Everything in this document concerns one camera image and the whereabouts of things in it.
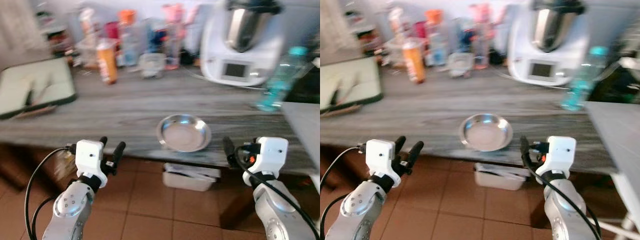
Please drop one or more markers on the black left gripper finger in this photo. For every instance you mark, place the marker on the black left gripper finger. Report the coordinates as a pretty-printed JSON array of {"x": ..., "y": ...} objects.
[
  {"x": 416, "y": 152},
  {"x": 119, "y": 151},
  {"x": 103, "y": 142},
  {"x": 400, "y": 145}
]

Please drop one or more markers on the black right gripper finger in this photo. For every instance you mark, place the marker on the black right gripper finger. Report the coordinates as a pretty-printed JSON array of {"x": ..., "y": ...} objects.
[
  {"x": 229, "y": 150},
  {"x": 525, "y": 149}
]

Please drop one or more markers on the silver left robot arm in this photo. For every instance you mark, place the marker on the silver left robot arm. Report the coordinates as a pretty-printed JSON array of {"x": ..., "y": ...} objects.
[
  {"x": 70, "y": 210},
  {"x": 357, "y": 210}
]

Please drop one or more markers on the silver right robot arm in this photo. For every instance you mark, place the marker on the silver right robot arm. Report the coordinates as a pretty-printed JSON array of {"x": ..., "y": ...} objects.
[
  {"x": 282, "y": 215},
  {"x": 567, "y": 215}
]

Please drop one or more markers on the white plastic storage box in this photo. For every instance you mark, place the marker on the white plastic storage box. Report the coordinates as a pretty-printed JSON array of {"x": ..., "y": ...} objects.
[
  {"x": 500, "y": 176},
  {"x": 190, "y": 177}
]

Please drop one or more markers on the round stainless steel plate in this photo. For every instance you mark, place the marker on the round stainless steel plate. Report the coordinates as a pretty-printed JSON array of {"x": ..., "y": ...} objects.
[
  {"x": 184, "y": 134},
  {"x": 486, "y": 133}
]

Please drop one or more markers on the grey side table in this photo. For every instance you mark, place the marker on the grey side table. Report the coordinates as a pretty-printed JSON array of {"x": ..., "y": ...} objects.
[
  {"x": 617, "y": 145},
  {"x": 305, "y": 130}
]

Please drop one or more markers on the orange drink bottle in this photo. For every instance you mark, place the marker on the orange drink bottle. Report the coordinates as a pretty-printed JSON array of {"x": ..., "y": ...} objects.
[
  {"x": 414, "y": 61},
  {"x": 107, "y": 62}
]

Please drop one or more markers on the pale green cutting board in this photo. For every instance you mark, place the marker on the pale green cutting board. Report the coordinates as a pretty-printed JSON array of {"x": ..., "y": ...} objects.
[
  {"x": 347, "y": 85},
  {"x": 35, "y": 87}
]

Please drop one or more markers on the teal clear water bottle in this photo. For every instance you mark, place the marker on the teal clear water bottle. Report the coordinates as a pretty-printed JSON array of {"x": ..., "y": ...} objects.
[
  {"x": 281, "y": 80},
  {"x": 584, "y": 80}
]

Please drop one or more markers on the small clear glass jar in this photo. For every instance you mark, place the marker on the small clear glass jar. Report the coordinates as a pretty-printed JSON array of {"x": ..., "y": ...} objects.
[
  {"x": 460, "y": 64},
  {"x": 151, "y": 65}
]

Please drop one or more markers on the white kitchen food processor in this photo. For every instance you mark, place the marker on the white kitchen food processor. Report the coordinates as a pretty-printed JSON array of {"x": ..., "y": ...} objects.
[
  {"x": 547, "y": 50},
  {"x": 245, "y": 50}
]

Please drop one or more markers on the clear bottle with orange lid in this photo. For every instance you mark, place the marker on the clear bottle with orange lid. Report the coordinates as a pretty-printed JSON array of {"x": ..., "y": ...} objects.
[
  {"x": 128, "y": 40},
  {"x": 436, "y": 39}
]

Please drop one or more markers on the tall white bottle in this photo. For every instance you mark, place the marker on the tall white bottle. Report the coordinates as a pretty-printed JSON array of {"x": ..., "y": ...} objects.
[
  {"x": 396, "y": 32},
  {"x": 89, "y": 35}
]

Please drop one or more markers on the clear bottle with pink lid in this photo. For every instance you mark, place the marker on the clear bottle with pink lid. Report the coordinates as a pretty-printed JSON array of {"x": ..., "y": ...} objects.
[
  {"x": 481, "y": 39},
  {"x": 173, "y": 40}
]

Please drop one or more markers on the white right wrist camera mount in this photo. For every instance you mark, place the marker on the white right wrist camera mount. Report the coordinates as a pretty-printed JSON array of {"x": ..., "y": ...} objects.
[
  {"x": 270, "y": 155},
  {"x": 559, "y": 154}
]

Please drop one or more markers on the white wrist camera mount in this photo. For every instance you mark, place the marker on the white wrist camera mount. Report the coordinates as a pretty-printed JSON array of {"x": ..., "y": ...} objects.
[
  {"x": 270, "y": 155},
  {"x": 89, "y": 157},
  {"x": 559, "y": 154},
  {"x": 380, "y": 156}
]

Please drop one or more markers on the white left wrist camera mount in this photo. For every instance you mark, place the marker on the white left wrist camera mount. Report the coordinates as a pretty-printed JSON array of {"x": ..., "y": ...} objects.
[
  {"x": 380, "y": 156},
  {"x": 89, "y": 157}
]

